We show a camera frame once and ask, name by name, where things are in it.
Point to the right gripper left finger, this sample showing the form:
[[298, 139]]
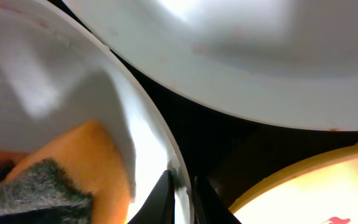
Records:
[[159, 207]]

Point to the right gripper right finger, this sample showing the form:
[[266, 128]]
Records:
[[208, 207]]

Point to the orange green sponge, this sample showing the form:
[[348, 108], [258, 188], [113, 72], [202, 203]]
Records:
[[79, 177]]

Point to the light blue plate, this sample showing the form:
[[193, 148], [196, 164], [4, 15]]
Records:
[[288, 63], [55, 74]]

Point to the round black tray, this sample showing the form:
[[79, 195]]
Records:
[[232, 153]]

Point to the yellow plate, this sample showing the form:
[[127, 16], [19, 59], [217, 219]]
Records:
[[319, 189]]

